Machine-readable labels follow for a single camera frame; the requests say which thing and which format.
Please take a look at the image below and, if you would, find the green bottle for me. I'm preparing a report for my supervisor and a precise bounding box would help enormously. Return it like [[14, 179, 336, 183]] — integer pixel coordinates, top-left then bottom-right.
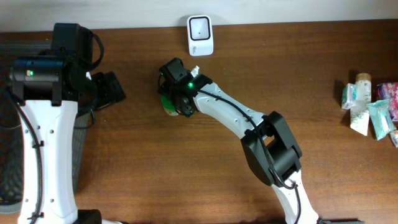
[[161, 95, 178, 116]]

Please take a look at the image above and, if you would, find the small teal gum pack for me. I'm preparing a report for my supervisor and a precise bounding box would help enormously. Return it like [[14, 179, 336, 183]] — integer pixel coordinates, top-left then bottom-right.
[[341, 83, 356, 110]]

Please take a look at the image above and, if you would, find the white tube with cork cap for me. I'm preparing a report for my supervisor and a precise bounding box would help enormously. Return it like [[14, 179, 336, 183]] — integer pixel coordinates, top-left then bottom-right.
[[350, 73, 372, 136]]

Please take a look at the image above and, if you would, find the teal wipes packet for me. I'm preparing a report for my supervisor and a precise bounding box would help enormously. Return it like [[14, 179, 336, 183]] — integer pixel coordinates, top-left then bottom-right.
[[366, 100, 396, 141]]

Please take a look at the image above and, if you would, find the red purple tissue pack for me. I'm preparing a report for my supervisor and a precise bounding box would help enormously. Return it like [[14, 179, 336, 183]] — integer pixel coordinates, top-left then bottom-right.
[[376, 82, 397, 121]]

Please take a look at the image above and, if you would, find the orange snack packet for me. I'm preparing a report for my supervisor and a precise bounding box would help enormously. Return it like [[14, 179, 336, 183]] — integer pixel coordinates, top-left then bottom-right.
[[390, 130, 398, 148]]

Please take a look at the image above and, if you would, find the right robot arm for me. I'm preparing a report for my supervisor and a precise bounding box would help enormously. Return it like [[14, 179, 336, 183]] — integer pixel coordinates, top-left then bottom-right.
[[158, 58, 326, 224]]

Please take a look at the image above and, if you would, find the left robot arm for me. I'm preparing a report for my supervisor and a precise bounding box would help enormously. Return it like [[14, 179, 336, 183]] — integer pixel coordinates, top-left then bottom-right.
[[7, 23, 126, 223]]

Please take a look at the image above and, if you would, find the white barcode scanner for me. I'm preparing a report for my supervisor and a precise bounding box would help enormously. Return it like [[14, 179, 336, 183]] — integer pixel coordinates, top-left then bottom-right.
[[187, 15, 214, 57]]

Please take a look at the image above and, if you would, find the left black cable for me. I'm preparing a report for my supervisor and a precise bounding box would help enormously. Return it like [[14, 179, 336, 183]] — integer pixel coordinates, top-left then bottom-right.
[[6, 30, 106, 224]]

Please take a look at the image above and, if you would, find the black cable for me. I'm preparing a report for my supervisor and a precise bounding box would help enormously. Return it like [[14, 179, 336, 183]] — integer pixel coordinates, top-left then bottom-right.
[[6, 30, 106, 224], [157, 73, 302, 224]]

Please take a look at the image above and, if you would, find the right black cable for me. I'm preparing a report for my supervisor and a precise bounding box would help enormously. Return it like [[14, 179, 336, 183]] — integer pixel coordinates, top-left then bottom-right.
[[157, 73, 302, 224]]

